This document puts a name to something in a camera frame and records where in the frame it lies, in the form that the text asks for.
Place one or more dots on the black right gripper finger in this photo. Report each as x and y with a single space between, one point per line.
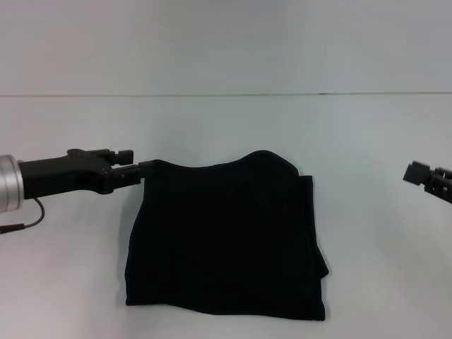
423 176

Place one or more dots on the black shirt with FREE print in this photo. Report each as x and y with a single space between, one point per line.
229 240

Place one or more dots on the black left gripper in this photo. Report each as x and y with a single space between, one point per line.
67 174

